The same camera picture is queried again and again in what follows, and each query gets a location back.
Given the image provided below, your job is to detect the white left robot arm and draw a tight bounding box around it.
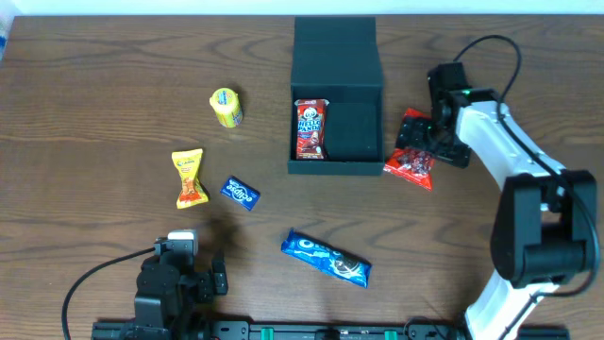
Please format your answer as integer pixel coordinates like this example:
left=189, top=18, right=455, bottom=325
left=119, top=251, right=228, bottom=340

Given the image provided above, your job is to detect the black open gift box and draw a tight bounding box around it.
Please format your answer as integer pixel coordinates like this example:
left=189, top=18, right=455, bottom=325
left=288, top=16, right=385, bottom=176

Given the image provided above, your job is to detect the red Hello Panda box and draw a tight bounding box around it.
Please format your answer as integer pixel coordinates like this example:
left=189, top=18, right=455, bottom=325
left=294, top=99, right=329, bottom=161

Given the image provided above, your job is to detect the yellow Mentos gum bottle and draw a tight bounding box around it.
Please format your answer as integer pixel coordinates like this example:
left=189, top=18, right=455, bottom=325
left=210, top=88, right=243, bottom=128

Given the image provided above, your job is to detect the red snack pouch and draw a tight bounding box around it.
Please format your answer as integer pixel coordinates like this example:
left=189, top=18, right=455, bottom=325
left=383, top=108, right=434, bottom=191

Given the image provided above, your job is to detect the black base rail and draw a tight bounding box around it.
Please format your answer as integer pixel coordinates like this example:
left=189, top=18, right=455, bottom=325
left=91, top=319, right=570, bottom=340

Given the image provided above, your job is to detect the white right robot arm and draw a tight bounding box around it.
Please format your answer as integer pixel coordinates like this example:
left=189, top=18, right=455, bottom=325
left=396, top=61, right=600, bottom=339

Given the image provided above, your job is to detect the blue Eclipse mints tin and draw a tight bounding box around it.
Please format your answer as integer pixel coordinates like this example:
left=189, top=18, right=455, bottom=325
left=220, top=176, right=260, bottom=212

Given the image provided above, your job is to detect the blue Oreo cookie pack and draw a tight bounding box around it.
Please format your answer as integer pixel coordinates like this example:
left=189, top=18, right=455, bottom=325
left=281, top=229, right=372, bottom=288

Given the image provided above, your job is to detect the yellow orange snack packet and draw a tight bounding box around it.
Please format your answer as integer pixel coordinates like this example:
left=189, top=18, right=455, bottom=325
left=172, top=148, right=209, bottom=209

